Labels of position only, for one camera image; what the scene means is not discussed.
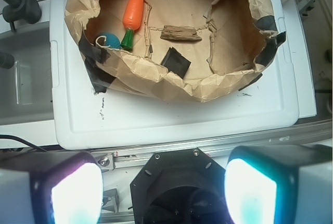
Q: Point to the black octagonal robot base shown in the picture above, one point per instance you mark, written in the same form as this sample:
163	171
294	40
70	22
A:
184	186

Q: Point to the brown wood chip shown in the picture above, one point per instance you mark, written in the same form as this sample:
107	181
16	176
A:
176	33

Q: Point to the metal corner bracket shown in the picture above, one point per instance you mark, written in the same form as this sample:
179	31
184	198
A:
111	201

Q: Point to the brown crumpled paper bag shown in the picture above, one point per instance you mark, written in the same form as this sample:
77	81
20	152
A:
239	40

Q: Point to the blue ball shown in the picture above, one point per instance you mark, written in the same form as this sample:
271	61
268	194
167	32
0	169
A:
108	40

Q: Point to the black folded tape square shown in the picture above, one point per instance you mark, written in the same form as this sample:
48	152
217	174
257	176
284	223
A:
175	62

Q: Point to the aluminium frame rail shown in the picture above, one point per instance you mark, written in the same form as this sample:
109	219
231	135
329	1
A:
133	156

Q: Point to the clear plastic bin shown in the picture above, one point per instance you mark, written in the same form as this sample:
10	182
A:
26	88

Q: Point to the orange toy carrot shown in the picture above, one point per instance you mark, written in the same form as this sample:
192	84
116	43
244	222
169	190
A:
132	19

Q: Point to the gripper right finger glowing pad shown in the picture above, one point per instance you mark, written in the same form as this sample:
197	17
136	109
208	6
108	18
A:
279	184

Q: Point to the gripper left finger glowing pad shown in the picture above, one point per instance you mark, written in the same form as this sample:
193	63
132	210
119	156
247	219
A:
50	187

